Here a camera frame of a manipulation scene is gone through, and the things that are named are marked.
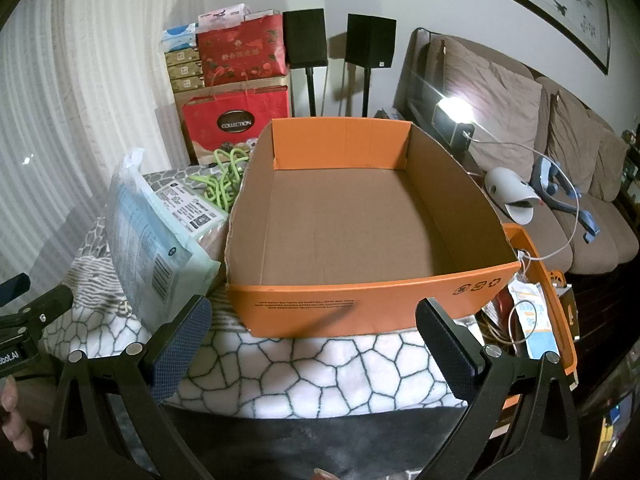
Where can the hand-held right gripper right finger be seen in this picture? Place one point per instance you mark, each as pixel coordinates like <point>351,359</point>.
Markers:
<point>447,352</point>

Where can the white rounded massager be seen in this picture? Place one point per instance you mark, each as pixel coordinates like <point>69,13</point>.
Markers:
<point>500,185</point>

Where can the white curtain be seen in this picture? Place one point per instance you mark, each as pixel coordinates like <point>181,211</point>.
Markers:
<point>75,110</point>

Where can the orange cardboard box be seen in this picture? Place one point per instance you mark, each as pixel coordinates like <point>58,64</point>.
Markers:
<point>300,310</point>

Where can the gold patterned box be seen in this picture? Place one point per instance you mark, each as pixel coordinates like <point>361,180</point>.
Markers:
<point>182,56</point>
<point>185,71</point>
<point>187,85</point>

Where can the white blue paper packet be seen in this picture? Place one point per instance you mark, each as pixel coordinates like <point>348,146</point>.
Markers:
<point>532,320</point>

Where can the black box lamp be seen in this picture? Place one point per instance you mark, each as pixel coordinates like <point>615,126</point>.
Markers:
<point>452,120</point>

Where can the pink white tissue pack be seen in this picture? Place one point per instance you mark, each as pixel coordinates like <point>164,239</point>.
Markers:
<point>222,16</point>

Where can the flat packet with white label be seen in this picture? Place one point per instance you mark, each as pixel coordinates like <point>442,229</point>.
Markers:
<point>185,205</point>

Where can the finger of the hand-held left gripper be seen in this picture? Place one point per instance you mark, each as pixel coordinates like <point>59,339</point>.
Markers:
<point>12,287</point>
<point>47,306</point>

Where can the grey white patterned blanket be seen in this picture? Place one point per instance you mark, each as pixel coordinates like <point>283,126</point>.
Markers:
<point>325,375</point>

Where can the red gift bag with cupcakes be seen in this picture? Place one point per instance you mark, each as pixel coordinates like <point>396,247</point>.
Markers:
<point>210,130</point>

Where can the brown sofa cushion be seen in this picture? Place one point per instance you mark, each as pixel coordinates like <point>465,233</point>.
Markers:
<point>610,160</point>
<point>570,135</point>
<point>495,95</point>

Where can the orange plastic crate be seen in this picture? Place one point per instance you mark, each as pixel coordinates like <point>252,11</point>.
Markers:
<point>545,280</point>

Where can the black speaker on stand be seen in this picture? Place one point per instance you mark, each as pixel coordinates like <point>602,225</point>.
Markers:
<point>370,40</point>
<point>305,37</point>

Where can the person's left hand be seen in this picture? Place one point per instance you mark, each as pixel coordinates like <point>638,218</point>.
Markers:
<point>11,412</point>

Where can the brown sofa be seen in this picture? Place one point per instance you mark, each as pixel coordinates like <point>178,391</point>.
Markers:
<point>560,240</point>

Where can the blue tissue pack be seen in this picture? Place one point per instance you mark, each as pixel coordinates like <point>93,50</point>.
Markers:
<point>180,37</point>

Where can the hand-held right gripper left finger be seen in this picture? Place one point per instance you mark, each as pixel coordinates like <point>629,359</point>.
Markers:
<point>180,355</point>

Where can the red floral gift bag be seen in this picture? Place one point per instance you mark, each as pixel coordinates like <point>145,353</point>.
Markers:
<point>240,55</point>

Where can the blue grey gadget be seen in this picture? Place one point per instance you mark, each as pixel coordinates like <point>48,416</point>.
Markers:
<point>542,175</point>

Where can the pale blue plastic packet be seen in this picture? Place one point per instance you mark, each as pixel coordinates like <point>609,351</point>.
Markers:
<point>135,240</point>

